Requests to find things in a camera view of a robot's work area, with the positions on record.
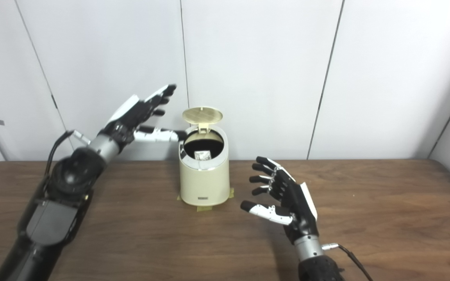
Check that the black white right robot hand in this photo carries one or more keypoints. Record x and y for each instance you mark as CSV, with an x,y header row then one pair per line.
x,y
299,210

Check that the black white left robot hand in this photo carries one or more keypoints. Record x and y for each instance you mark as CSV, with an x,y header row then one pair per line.
x,y
131,117

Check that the cream round bin lid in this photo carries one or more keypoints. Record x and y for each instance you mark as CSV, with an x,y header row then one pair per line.
x,y
202,114

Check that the white green milk carton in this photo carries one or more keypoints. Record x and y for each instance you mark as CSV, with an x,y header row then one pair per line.
x,y
202,155

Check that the cream-colored bin body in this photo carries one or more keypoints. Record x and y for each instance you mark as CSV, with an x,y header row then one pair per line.
x,y
204,183

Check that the wide yellow tape piece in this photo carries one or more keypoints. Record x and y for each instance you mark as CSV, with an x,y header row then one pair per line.
x,y
204,208

